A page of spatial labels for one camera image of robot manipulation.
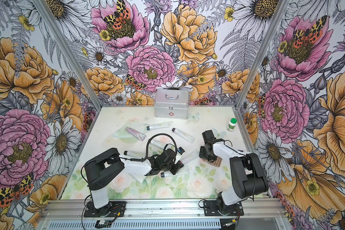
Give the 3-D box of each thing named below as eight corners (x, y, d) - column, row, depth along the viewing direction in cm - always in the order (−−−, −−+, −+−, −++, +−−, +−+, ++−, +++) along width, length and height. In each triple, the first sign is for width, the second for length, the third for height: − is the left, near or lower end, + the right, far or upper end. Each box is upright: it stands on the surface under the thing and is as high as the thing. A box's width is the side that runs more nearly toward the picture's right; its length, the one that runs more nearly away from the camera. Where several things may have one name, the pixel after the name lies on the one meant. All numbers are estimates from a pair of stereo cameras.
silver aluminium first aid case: (155, 119, 116) (153, 104, 104) (157, 103, 128) (155, 88, 116) (188, 119, 116) (189, 104, 104) (187, 103, 128) (188, 88, 116)
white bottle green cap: (227, 131, 108) (230, 123, 100) (225, 126, 111) (229, 118, 103) (233, 131, 108) (238, 123, 100) (232, 126, 111) (236, 118, 103)
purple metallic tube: (123, 132, 108) (122, 130, 106) (127, 128, 110) (126, 126, 108) (142, 141, 103) (141, 139, 101) (146, 136, 105) (145, 134, 103)
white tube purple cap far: (171, 132, 109) (171, 129, 106) (174, 128, 110) (173, 126, 108) (192, 143, 102) (193, 140, 100) (195, 139, 104) (195, 137, 102)
